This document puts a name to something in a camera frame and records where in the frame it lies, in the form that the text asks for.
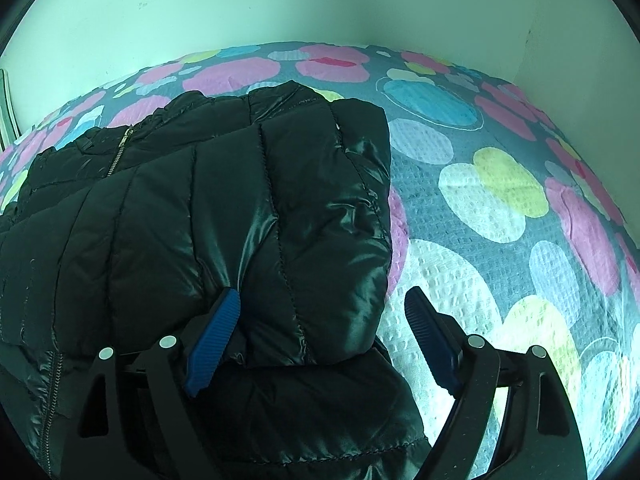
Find black puffer jacket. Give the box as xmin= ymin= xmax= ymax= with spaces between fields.
xmin=0 ymin=81 xmax=434 ymax=480

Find grey bed sheet coloured circles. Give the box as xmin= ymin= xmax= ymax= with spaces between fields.
xmin=0 ymin=42 xmax=640 ymax=480

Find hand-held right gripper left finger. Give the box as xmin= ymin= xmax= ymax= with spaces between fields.
xmin=74 ymin=287 xmax=242 ymax=480

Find grey striped pillow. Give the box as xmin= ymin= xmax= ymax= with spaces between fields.
xmin=0 ymin=69 xmax=22 ymax=147

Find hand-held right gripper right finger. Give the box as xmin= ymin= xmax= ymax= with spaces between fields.
xmin=404 ymin=286 xmax=589 ymax=480

